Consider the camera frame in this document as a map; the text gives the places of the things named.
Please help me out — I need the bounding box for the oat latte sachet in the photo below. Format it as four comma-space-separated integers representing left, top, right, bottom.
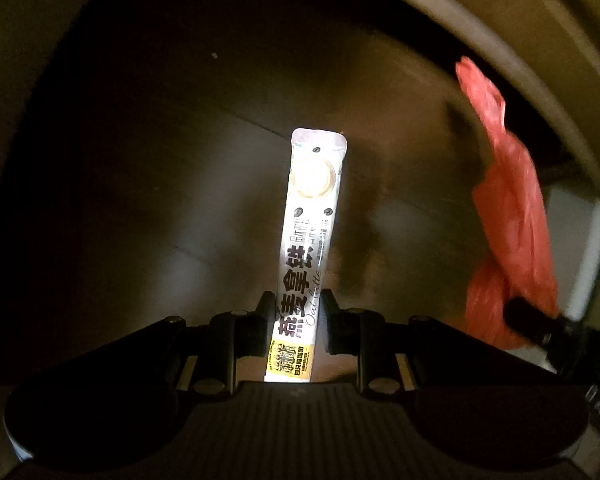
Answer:
264, 128, 348, 382

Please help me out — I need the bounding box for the red plastic bag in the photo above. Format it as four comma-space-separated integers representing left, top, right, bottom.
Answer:
455, 56, 559, 350

